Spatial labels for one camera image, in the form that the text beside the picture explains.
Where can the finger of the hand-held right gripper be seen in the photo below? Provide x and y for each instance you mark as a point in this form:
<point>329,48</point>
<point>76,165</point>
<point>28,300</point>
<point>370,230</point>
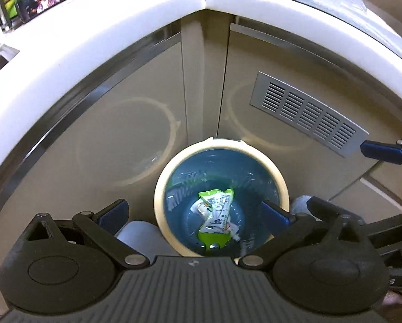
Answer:
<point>322,207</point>
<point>379,149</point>

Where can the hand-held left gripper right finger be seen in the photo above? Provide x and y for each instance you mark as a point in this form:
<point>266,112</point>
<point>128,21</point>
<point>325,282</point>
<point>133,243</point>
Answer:
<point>275,216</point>

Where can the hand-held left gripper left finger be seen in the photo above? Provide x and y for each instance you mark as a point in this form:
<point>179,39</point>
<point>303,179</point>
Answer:
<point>115,215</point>

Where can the cream round trash bin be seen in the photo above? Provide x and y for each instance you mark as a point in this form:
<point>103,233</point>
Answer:
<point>159,195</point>

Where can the green snack wrapper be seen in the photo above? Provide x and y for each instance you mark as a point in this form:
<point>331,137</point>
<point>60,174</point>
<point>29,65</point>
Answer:
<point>217,212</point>

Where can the grey slipper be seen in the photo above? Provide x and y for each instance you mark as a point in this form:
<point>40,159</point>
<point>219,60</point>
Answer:
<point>302,205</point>
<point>140,235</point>

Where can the grey metal vent grille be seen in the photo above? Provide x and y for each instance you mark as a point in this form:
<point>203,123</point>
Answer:
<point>308,114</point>

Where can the beige vented cabinet door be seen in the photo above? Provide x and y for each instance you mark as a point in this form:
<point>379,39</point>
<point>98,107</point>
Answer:
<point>241,74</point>

